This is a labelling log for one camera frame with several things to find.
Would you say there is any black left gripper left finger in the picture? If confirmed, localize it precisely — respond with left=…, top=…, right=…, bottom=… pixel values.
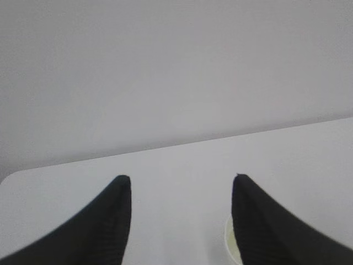
left=1, top=175, right=132, bottom=264

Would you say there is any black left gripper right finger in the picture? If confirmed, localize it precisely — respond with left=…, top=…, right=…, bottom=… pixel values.
left=231, top=174, right=352, bottom=264

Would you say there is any white paper cup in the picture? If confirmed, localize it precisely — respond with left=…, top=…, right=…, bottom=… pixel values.
left=224, top=215, right=243, bottom=265

